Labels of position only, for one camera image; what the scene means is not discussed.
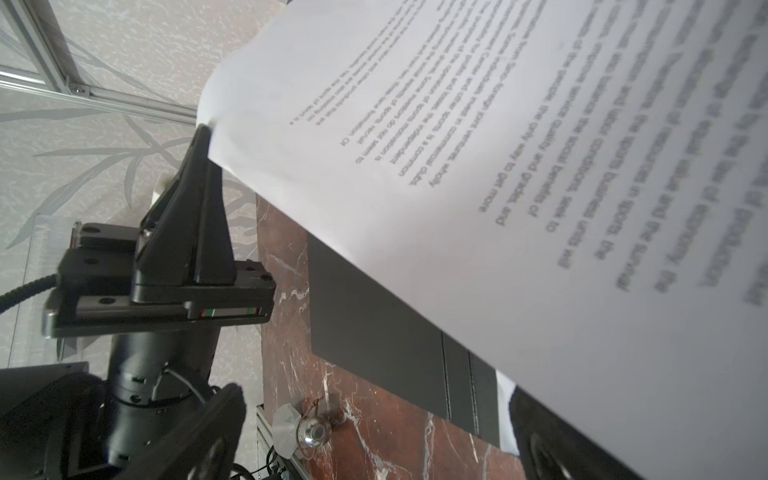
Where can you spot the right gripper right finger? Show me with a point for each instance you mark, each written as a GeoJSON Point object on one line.
{"type": "Point", "coordinates": [550, 448]}

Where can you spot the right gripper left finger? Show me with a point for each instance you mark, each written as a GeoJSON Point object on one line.
{"type": "Point", "coordinates": [203, 447]}

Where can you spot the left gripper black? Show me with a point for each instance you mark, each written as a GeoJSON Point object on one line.
{"type": "Point", "coordinates": [162, 350]}

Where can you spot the blue folder black inside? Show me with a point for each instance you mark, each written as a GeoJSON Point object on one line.
{"type": "Point", "coordinates": [363, 328]}

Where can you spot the paper sheet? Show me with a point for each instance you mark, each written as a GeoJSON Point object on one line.
{"type": "Point", "coordinates": [574, 190]}
{"type": "Point", "coordinates": [505, 390]}

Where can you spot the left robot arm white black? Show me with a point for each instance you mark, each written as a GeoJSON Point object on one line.
{"type": "Point", "coordinates": [162, 291]}

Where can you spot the aluminium frame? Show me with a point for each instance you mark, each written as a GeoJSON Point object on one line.
{"type": "Point", "coordinates": [51, 76]}

